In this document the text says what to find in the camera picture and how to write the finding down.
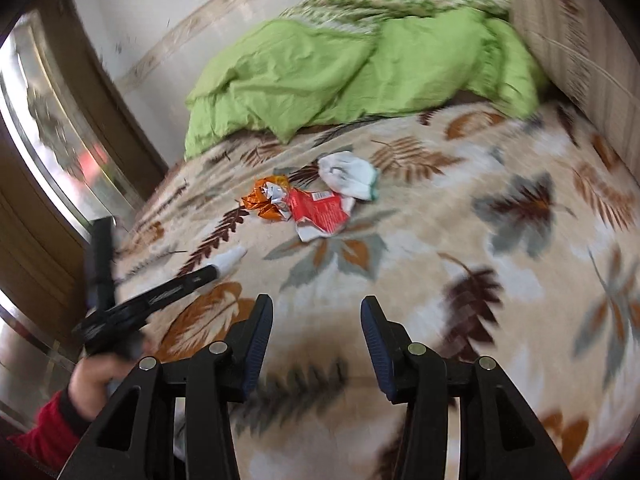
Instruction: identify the striped floral headboard cushion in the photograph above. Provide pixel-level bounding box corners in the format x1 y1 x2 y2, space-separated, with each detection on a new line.
511 0 639 177

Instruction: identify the white plastic bottle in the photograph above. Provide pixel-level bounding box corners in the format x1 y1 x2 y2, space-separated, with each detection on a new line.
207 246 247 278

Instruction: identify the white crumpled sock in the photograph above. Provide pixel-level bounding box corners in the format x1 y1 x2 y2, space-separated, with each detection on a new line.
318 151 378 202

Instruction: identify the stained glass door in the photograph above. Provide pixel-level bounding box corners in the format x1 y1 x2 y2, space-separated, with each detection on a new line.
1 11 143 238

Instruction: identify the red torn carton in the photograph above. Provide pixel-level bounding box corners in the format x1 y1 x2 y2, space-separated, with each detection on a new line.
286 188 356 243

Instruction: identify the green quilt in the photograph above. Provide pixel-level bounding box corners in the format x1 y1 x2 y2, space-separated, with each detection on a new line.
184 0 548 158

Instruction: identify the left hand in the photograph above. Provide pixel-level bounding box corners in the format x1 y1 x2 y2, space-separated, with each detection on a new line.
67 353 138 422

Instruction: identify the orange foil wrapper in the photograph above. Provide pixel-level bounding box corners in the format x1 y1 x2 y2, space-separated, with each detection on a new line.
241 174 291 221

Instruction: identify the leaf patterned bed blanket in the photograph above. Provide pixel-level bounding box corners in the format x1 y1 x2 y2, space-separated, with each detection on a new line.
115 103 639 479

